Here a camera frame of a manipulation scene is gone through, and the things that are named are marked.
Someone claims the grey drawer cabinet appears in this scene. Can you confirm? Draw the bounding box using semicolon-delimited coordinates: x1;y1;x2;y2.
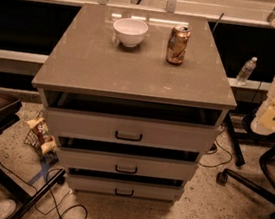
18;0;249;212

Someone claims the golden soda can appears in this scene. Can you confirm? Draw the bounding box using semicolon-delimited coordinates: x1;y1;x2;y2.
166;24;191;65

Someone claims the clear plastic water bottle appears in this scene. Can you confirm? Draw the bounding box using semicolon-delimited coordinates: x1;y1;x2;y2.
236;56;257;86

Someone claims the black cable right floor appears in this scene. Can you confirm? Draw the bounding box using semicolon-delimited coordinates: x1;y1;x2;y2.
198;126;237;172

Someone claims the drawer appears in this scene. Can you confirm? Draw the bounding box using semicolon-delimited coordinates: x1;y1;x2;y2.
56;147;197;181
66;174;184;202
42;107;220;153

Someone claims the small wire basket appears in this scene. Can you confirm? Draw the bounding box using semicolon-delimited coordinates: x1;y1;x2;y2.
23;125;43;156

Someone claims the white bowl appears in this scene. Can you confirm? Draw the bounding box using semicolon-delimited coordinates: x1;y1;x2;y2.
113;18;148;48

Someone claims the snack chip bag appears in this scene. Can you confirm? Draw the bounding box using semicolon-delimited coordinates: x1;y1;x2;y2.
27;117;57;155

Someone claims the black floor cable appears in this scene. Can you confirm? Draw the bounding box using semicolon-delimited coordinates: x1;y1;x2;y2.
0;123;99;219

